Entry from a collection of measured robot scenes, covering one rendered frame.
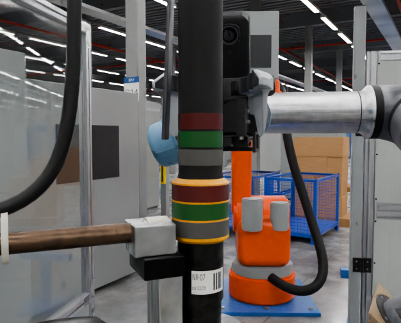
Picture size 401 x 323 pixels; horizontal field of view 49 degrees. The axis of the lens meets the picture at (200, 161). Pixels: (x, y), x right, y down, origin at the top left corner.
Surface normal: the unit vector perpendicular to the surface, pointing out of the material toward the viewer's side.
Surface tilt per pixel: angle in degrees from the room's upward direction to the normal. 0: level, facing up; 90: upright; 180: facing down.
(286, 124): 130
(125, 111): 90
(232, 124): 90
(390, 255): 90
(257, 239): 90
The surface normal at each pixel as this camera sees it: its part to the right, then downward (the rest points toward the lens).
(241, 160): -0.02, 0.16
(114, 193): 0.87, 0.03
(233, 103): -0.22, 0.05
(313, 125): -0.07, 0.69
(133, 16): -0.49, 0.05
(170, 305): 0.40, 0.05
